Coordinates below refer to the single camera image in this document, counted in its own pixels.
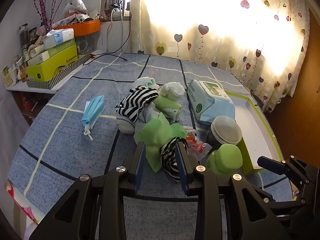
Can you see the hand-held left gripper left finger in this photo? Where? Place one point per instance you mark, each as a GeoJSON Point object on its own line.
{"type": "Point", "coordinates": [138, 172]}

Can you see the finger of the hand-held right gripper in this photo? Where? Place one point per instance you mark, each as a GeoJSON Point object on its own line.
{"type": "Point", "coordinates": [271, 165]}

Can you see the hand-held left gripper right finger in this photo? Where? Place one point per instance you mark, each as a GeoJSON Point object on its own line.
{"type": "Point", "coordinates": [182, 172]}

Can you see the small black white striped sock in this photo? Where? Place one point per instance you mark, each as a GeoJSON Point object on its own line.
{"type": "Point", "coordinates": [170, 162]}

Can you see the lime-green box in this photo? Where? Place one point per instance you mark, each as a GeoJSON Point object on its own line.
{"type": "Point", "coordinates": [255, 130]}

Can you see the green cloth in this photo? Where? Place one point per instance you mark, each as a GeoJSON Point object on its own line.
{"type": "Point", "coordinates": [160, 135]}

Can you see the large black white striped sock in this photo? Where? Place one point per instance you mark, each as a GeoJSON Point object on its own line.
{"type": "Point", "coordinates": [135, 105]}

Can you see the green sock with animal print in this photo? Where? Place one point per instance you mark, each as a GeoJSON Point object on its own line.
{"type": "Point", "coordinates": [166, 105]}

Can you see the light blue white sock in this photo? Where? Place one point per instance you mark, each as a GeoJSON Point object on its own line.
{"type": "Point", "coordinates": [146, 82]}

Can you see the red snack wrapper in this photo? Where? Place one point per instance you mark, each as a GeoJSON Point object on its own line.
{"type": "Point", "coordinates": [197, 145]}

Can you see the pale grey-blue cloth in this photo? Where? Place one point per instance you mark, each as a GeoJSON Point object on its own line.
{"type": "Point", "coordinates": [147, 116]}

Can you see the plastic jar with lid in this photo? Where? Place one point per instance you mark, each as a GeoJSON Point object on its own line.
{"type": "Point", "coordinates": [226, 130]}

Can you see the wooden wardrobe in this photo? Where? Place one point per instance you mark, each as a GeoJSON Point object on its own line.
{"type": "Point", "coordinates": [300, 105]}

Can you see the blue face mask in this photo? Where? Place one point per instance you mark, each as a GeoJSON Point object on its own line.
{"type": "Point", "coordinates": [93, 110]}

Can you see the wet wipes pack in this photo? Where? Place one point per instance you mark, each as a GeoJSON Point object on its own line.
{"type": "Point", "coordinates": [210, 100]}

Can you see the floral blanket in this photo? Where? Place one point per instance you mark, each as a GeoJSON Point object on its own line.
{"type": "Point", "coordinates": [20, 200]}

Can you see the striped shallow box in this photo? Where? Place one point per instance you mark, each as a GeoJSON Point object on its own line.
{"type": "Point", "coordinates": [62, 76]}

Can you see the green cardboard box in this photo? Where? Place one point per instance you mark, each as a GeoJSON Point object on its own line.
{"type": "Point", "coordinates": [50, 66]}

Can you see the heart-print curtain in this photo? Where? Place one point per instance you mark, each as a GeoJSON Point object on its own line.
{"type": "Point", "coordinates": [225, 30]}

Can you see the white green carton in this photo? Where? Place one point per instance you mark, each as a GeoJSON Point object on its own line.
{"type": "Point", "coordinates": [42, 56]}

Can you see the orange tray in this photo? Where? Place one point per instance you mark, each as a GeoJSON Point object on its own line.
{"type": "Point", "coordinates": [82, 27]}

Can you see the tissue box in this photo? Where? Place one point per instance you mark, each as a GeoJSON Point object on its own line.
{"type": "Point", "coordinates": [58, 37]}

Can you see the black device on windowsill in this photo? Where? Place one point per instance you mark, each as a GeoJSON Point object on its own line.
{"type": "Point", "coordinates": [116, 0]}

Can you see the dark glass jar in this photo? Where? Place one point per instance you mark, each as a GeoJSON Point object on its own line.
{"type": "Point", "coordinates": [23, 37]}

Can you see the white plastic bag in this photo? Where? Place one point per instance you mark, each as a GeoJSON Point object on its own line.
{"type": "Point", "coordinates": [75, 3]}

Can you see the dried red flower branches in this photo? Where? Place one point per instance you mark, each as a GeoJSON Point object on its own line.
{"type": "Point", "coordinates": [44, 17]}

